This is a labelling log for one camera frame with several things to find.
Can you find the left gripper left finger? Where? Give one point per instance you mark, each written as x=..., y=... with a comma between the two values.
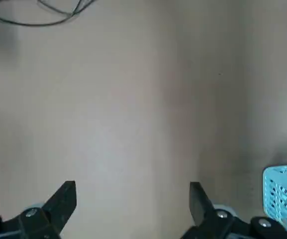
x=58, y=204

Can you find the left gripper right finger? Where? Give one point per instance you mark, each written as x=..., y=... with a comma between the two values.
x=203, y=211

